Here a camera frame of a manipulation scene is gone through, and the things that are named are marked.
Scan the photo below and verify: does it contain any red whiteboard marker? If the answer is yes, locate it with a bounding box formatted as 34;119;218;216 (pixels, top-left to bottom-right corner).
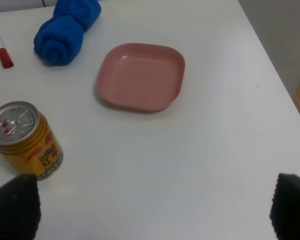
0;35;14;69

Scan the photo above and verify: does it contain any rolled blue towel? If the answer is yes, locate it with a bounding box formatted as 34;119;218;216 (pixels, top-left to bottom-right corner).
33;0;102;66

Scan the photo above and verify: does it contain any gold drink can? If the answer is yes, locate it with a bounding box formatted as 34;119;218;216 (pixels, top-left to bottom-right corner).
0;101;64;181

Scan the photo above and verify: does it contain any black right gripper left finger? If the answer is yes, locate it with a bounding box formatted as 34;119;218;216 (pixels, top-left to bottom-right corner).
0;174;41;240

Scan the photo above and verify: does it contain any pink square plate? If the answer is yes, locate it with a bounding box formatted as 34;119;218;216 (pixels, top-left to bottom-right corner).
95;42;186;113

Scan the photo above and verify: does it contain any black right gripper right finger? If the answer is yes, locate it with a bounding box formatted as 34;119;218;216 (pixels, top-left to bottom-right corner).
269;173;300;240

